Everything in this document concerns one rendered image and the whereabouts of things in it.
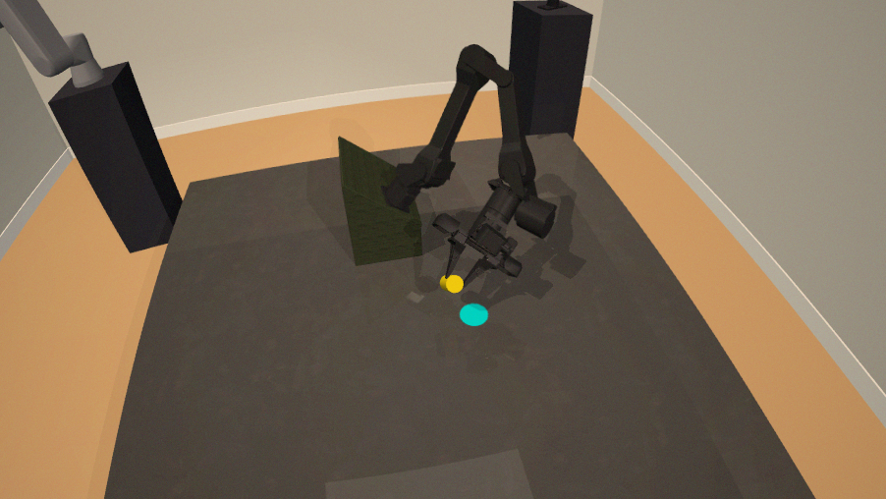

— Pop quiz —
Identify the yellow cylinder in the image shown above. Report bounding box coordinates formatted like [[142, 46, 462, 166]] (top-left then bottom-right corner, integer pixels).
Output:
[[440, 275, 464, 293]]

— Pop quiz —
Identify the cyan circle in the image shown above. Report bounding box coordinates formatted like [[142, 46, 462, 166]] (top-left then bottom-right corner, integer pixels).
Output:
[[460, 305, 487, 326]]

